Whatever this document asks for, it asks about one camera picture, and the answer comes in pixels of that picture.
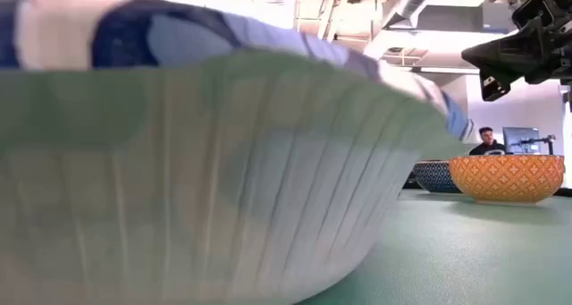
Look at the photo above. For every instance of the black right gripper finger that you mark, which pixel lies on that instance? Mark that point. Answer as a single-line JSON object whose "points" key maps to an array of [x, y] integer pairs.
{"points": [[493, 88], [498, 54]]}

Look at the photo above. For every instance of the orange patterned ceramic bowl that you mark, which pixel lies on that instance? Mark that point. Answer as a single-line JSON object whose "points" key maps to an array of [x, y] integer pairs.
{"points": [[507, 178]]}

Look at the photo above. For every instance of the small grey patterned bowl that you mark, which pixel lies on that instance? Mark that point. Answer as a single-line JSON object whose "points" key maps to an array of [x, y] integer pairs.
{"points": [[435, 177]]}

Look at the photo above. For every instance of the blue white patterned paper plate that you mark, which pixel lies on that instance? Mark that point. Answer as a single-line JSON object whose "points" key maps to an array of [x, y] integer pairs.
{"points": [[187, 171]]}

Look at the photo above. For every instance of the computer monitor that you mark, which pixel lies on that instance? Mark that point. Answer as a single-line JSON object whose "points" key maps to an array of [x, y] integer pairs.
{"points": [[520, 137]]}

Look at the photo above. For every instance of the person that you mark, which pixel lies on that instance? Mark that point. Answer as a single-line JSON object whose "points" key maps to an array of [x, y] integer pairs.
{"points": [[487, 146]]}

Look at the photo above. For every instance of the green table mat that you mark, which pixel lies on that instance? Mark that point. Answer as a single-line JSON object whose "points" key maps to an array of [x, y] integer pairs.
{"points": [[469, 256]]}

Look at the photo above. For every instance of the silver ventilation duct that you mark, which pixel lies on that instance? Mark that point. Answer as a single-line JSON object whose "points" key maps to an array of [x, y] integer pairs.
{"points": [[404, 12]]}

